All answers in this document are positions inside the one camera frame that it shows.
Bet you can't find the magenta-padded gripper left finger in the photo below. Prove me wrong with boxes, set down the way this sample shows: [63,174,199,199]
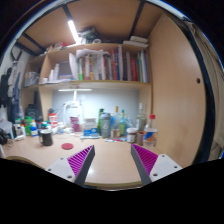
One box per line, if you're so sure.
[45,144,96,187]

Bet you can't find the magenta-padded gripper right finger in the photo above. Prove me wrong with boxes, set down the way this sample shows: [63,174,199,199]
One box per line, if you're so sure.
[130,143,183,187]

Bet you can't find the clear red-capped drink bottle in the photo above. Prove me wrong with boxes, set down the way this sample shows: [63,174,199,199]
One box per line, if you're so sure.
[143,114,158,150]

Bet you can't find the flat round red coaster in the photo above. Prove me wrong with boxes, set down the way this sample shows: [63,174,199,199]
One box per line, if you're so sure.
[61,142,75,151]

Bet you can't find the brown jar white lid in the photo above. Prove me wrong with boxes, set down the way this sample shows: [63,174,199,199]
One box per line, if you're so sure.
[126,127,139,144]

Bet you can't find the magenta box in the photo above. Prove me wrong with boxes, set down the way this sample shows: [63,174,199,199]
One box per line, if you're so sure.
[69,116,81,133]

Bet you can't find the white bottle blue cap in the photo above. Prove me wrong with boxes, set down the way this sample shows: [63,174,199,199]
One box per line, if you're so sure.
[30,119,39,138]

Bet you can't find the white and blue box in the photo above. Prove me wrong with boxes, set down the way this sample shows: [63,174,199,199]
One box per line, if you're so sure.
[82,117,100,138]

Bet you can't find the tall clear glass bottle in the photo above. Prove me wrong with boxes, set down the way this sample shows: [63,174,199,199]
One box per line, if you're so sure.
[135,102,148,132]

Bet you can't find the green jar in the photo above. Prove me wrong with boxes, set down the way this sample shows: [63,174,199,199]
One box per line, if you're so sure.
[24,115,34,136]

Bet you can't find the clear bottle green cap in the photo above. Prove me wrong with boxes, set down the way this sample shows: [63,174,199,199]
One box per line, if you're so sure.
[118,109,128,137]

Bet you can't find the grey shaker bottle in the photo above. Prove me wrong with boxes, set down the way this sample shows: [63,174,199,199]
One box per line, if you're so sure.
[100,112,112,139]

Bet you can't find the clear bottle yellow cap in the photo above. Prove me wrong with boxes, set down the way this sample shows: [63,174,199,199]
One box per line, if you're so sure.
[111,105,121,131]

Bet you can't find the white LED desk lamp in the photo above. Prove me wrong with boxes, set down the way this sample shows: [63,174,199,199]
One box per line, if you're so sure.
[57,87,93,116]

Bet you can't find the hanging dark clothes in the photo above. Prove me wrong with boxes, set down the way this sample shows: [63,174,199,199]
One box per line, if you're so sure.
[0,64,24,116]

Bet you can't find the wooden shelf unit with books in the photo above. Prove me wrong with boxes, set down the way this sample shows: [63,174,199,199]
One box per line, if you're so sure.
[20,34,153,91]

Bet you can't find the ceiling tube light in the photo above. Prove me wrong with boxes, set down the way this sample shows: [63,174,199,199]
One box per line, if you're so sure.
[67,19,82,45]

